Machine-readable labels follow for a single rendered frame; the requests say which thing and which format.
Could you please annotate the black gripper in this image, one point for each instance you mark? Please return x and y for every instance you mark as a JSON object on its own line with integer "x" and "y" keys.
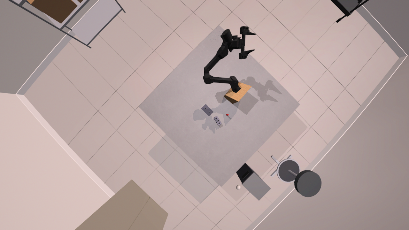
{"x": 244, "y": 31}

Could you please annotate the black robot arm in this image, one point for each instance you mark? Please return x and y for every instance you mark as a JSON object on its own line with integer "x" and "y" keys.
{"x": 229, "y": 42}

